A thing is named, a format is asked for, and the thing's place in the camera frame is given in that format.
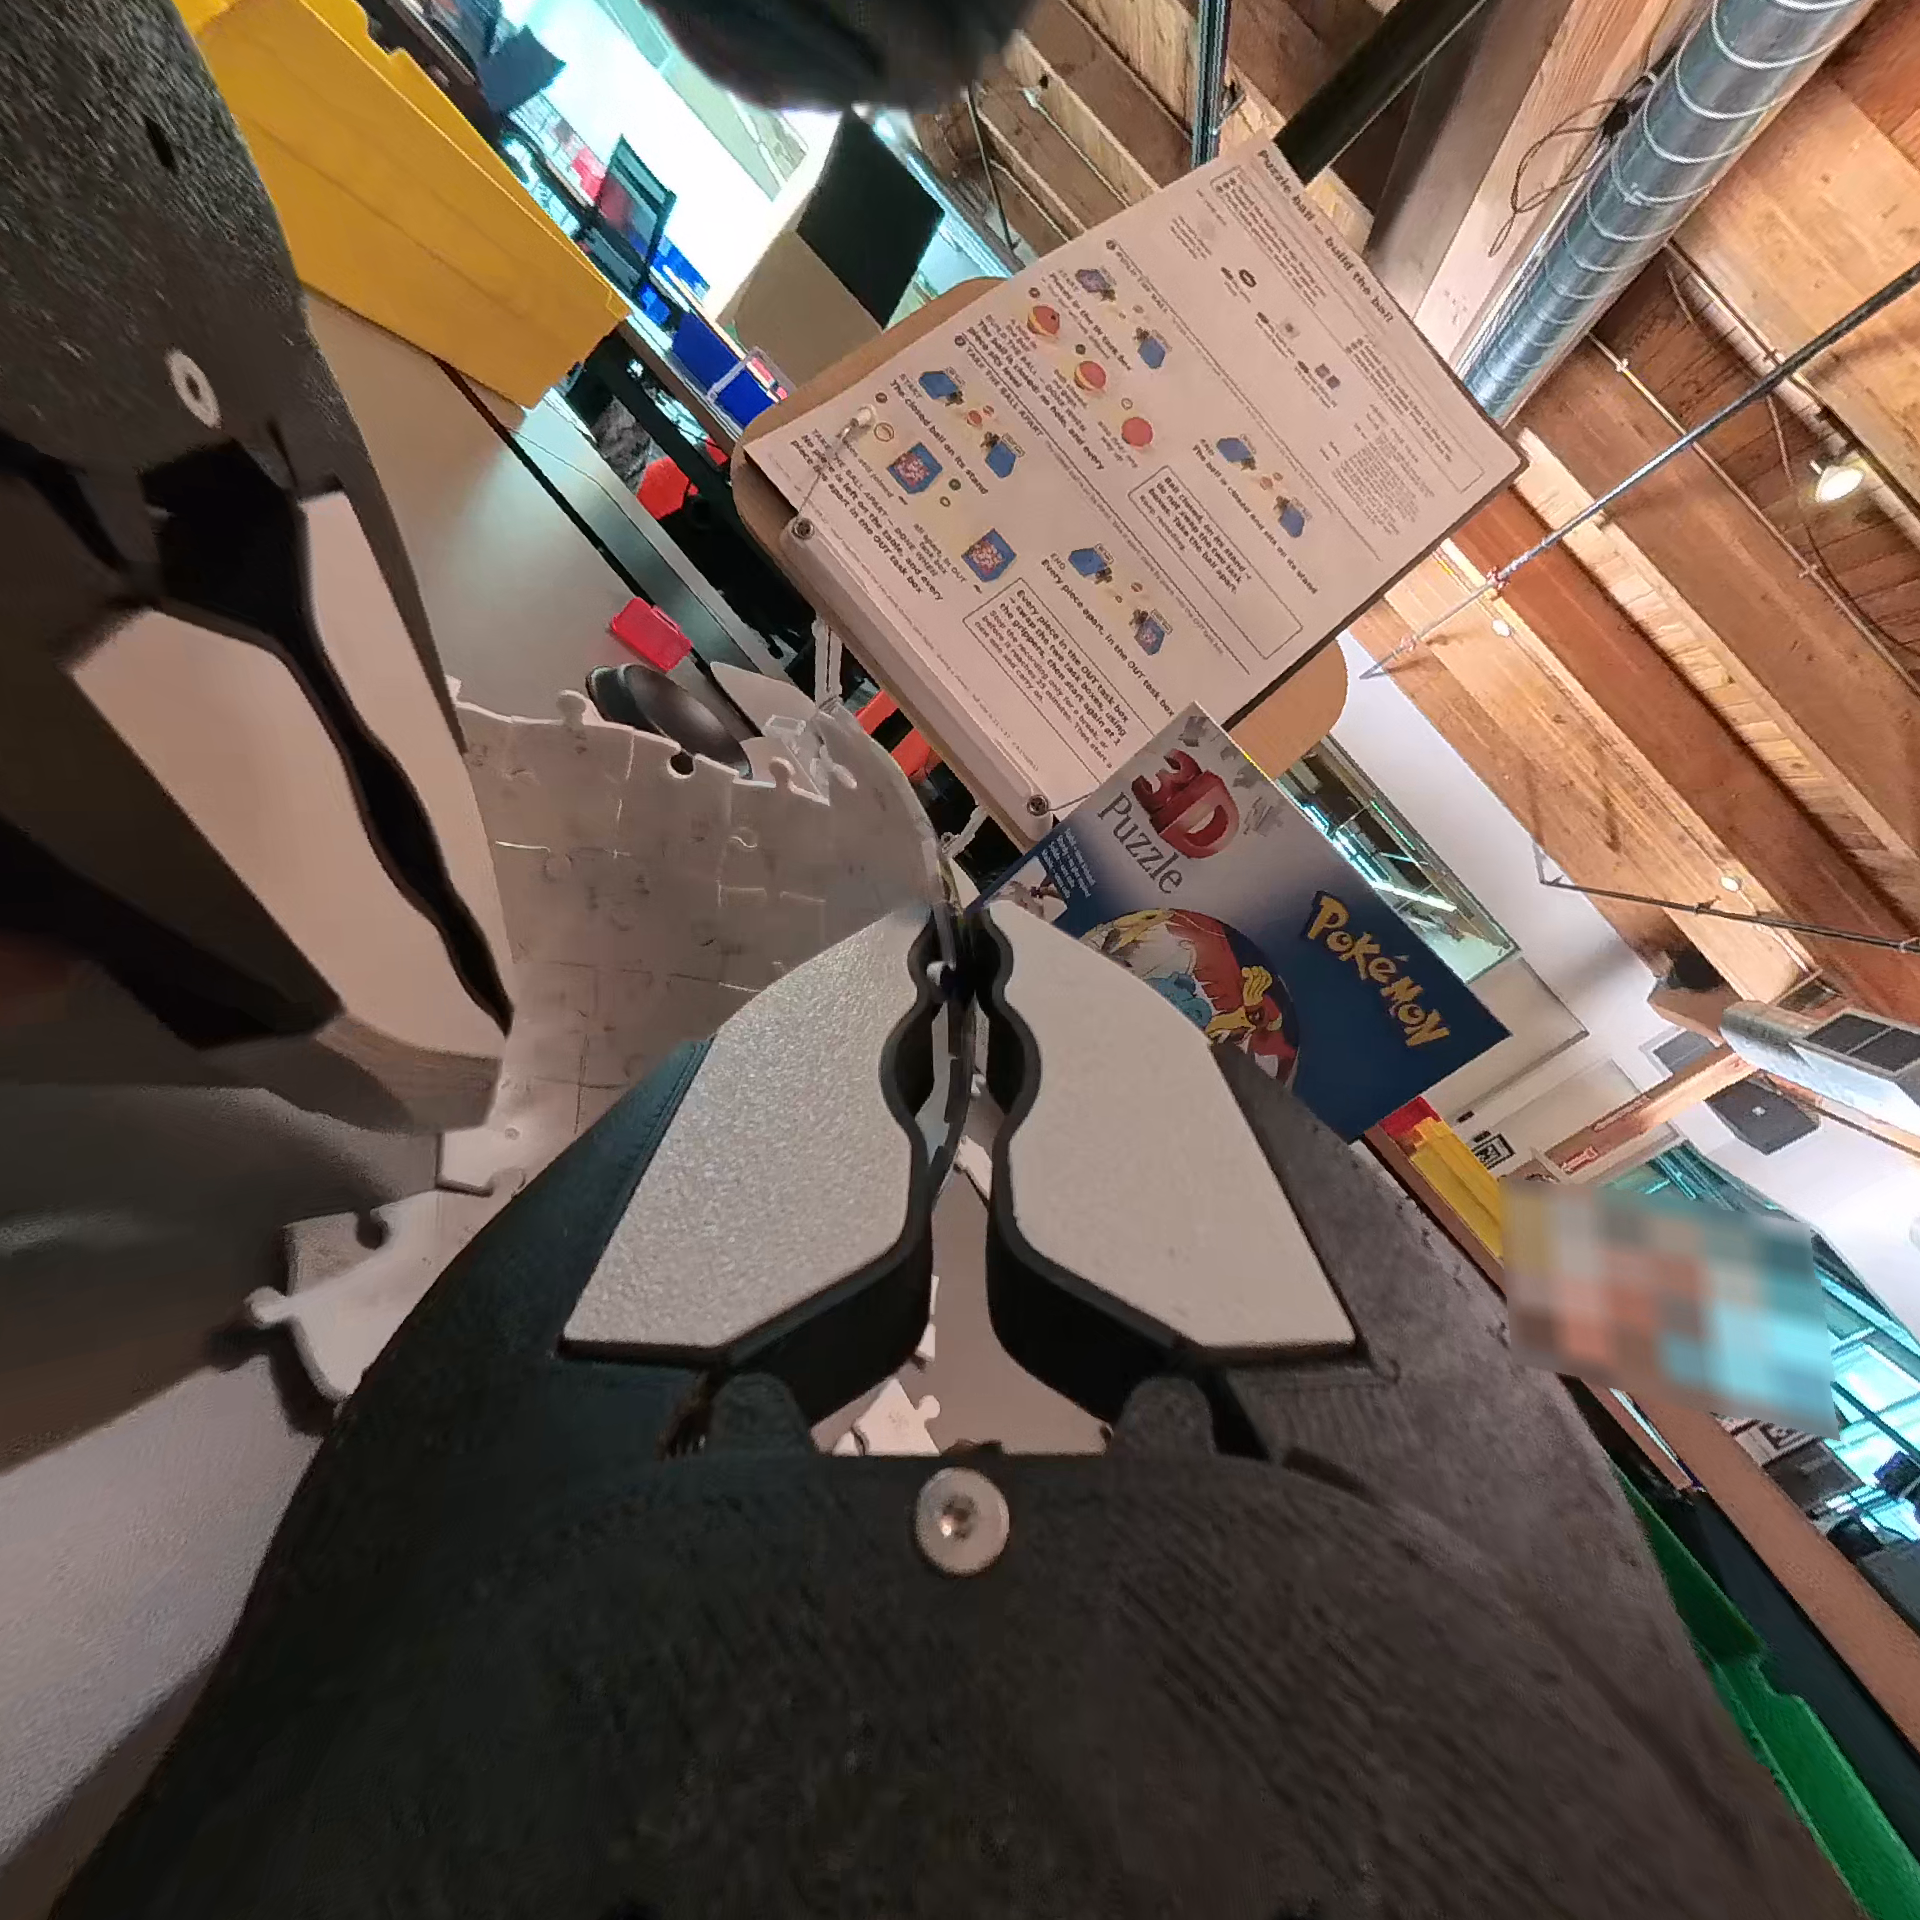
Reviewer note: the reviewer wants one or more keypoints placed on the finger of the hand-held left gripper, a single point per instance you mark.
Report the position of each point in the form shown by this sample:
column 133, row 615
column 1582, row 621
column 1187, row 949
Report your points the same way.
column 405, row 645
column 242, row 779

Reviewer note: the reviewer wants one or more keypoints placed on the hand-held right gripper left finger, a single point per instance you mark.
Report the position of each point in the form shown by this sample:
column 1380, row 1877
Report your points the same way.
column 750, row 1185

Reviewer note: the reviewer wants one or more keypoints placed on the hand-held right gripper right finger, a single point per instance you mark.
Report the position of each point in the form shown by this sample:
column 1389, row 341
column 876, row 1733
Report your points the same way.
column 1156, row 1185

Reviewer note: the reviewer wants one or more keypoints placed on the partly built puzzle ball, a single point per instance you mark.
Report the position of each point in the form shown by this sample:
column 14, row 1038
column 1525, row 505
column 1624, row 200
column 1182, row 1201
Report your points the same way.
column 675, row 901

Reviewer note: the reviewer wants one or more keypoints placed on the black round ball stand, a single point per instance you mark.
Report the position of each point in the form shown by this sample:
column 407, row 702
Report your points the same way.
column 661, row 705

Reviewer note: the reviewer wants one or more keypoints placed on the blue puzzle box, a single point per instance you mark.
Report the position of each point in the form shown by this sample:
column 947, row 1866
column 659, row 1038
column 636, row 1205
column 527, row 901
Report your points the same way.
column 1319, row 960

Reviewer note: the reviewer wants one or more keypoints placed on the dark adjacent table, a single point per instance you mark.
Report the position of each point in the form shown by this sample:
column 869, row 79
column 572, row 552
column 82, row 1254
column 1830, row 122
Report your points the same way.
column 587, row 481

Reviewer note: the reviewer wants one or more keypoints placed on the small red plastic clip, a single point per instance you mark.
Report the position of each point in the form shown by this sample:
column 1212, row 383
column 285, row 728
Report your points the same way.
column 653, row 634

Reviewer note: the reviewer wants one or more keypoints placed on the yellow plastic bin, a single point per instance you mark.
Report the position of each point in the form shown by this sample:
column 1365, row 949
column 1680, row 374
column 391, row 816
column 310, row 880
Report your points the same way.
column 389, row 195

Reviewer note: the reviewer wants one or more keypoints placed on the small yellow bin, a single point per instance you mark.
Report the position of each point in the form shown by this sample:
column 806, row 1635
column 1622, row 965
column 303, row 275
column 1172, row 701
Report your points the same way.
column 1448, row 1185

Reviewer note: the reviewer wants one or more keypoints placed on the clear plastic block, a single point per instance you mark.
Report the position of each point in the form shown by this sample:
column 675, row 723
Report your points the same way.
column 803, row 746

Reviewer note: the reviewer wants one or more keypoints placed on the blue storage bins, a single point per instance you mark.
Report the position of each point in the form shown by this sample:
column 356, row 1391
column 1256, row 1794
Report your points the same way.
column 704, row 353

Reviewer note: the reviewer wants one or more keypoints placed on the brown cardboard panel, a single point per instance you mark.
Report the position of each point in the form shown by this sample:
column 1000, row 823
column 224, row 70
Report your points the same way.
column 780, row 317

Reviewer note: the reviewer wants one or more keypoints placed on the black hanging panel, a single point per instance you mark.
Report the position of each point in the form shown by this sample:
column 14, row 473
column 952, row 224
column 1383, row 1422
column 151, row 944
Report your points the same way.
column 869, row 211

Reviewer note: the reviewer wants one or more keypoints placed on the black fabric-covered device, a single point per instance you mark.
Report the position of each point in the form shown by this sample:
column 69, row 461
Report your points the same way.
column 811, row 45

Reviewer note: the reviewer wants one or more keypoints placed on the wooden board with instruction sheet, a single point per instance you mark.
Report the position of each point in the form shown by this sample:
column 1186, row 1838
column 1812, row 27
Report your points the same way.
column 1126, row 451

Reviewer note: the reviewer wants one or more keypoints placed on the green plastic bin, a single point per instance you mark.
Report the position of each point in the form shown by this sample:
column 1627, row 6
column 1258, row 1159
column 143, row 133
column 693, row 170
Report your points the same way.
column 1800, row 1769

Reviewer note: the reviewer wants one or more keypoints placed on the thin metal ceiling rod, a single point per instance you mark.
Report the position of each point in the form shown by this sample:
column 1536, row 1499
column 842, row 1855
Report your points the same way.
column 1651, row 464

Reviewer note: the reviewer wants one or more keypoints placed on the ceiling spot lamp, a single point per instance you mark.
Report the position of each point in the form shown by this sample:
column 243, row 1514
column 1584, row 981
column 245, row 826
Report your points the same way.
column 1839, row 475

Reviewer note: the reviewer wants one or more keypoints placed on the silver duct with vent grille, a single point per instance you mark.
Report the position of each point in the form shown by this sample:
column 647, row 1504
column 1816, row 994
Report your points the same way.
column 1816, row 1049

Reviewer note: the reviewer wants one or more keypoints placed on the silver ribbed ventilation duct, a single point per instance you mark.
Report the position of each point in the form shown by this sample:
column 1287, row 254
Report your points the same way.
column 1651, row 166

